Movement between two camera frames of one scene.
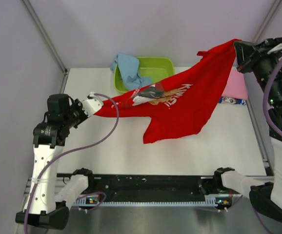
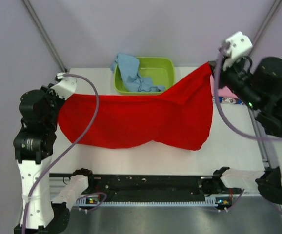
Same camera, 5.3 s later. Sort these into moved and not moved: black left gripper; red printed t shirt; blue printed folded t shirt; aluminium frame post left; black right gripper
Moved: black left gripper; red printed t shirt; black right gripper
Not moved: aluminium frame post left; blue printed folded t shirt
